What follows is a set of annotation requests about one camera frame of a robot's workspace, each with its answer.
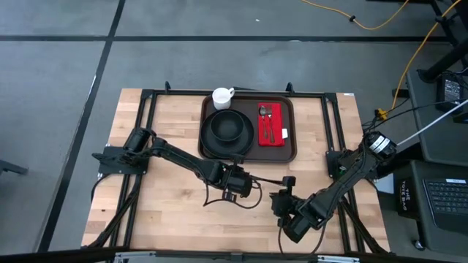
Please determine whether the black round bowl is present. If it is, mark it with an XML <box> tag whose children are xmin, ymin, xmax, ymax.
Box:
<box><xmin>209</xmin><ymin>110</ymin><xmax>246</xmax><ymax>142</ymax></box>

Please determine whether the black stand leg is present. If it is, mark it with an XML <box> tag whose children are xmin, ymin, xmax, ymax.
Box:
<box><xmin>418</xmin><ymin>0</ymin><xmax>468</xmax><ymax>84</ymax></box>

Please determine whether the white ceramic mug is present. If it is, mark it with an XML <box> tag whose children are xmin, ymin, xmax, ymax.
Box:
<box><xmin>211</xmin><ymin>86</ymin><xmax>236</xmax><ymax>111</ymax></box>

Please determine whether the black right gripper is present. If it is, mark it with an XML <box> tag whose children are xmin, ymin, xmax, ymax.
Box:
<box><xmin>270</xmin><ymin>175</ymin><xmax>304</xmax><ymax>227</ymax></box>

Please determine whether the black laptop keyboard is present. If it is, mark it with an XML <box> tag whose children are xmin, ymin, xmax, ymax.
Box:
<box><xmin>422</xmin><ymin>177</ymin><xmax>468</xmax><ymax>235</ymax></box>

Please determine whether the black power cable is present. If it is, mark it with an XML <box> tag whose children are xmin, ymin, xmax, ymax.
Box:
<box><xmin>361</xmin><ymin>97</ymin><xmax>468</xmax><ymax>129</ymax></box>

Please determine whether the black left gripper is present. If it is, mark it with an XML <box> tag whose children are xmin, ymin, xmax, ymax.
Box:
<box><xmin>219</xmin><ymin>153</ymin><xmax>254</xmax><ymax>202</ymax></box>

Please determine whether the black metal table frame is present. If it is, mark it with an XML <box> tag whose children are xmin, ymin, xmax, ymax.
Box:
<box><xmin>82</xmin><ymin>80</ymin><xmax>391</xmax><ymax>256</ymax></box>

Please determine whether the black camera mount beam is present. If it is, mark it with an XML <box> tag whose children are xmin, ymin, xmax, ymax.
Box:
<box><xmin>0</xmin><ymin>247</ymin><xmax>468</xmax><ymax>263</ymax></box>

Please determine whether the silver metal spoon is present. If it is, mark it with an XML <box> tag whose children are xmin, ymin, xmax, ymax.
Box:
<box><xmin>258</xmin><ymin>104</ymin><xmax>269</xmax><ymax>140</ymax></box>

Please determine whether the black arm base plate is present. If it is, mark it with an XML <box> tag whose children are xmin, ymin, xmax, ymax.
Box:
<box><xmin>91</xmin><ymin>145</ymin><xmax>151</xmax><ymax>175</ymax></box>
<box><xmin>326</xmin><ymin>149</ymin><xmax>366</xmax><ymax>180</ymax></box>

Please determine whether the white paper sheet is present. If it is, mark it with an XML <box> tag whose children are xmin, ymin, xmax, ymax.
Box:
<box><xmin>374</xmin><ymin>178</ymin><xmax>396</xmax><ymax>195</ymax></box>

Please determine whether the silver metal fork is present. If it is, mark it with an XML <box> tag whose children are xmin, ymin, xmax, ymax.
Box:
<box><xmin>266</xmin><ymin>104</ymin><xmax>276</xmax><ymax>144</ymax></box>

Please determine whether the black tote bag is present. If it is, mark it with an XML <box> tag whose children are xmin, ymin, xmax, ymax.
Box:
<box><xmin>396</xmin><ymin>177</ymin><xmax>420</xmax><ymax>221</ymax></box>

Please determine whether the yellow extension cable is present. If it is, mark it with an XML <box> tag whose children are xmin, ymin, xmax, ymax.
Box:
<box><xmin>300</xmin><ymin>0</ymin><xmax>410</xmax><ymax>31</ymax></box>
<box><xmin>390</xmin><ymin>0</ymin><xmax>462</xmax><ymax>110</ymax></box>

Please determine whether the black round plate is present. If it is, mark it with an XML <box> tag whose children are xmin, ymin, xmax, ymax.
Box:
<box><xmin>200</xmin><ymin>108</ymin><xmax>255</xmax><ymax>160</ymax></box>

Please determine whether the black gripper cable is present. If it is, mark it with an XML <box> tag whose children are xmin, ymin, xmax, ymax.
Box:
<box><xmin>203</xmin><ymin>178</ymin><xmax>263</xmax><ymax>210</ymax></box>
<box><xmin>276</xmin><ymin>222</ymin><xmax>328</xmax><ymax>255</ymax></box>

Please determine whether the dark floor stand foot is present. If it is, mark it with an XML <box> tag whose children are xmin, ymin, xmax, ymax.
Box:
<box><xmin>0</xmin><ymin>159</ymin><xmax>29</xmax><ymax>177</ymax></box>

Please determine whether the thin white rod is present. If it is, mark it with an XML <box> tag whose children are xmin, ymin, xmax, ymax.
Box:
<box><xmin>396</xmin><ymin>108</ymin><xmax>468</xmax><ymax>147</ymax></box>

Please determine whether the brown plastic tray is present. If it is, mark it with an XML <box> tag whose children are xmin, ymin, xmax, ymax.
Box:
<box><xmin>198</xmin><ymin>94</ymin><xmax>298</xmax><ymax>164</ymax></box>

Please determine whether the silver metal knife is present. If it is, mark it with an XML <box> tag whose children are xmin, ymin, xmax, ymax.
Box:
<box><xmin>251</xmin><ymin>175</ymin><xmax>285</xmax><ymax>185</ymax></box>

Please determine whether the black power supply box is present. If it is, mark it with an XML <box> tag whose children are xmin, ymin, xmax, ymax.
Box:
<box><xmin>435</xmin><ymin>72</ymin><xmax>466</xmax><ymax>113</ymax></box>

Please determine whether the red cloth napkin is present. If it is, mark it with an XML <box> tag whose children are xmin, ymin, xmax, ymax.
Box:
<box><xmin>257</xmin><ymin>102</ymin><xmax>290</xmax><ymax>148</ymax></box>

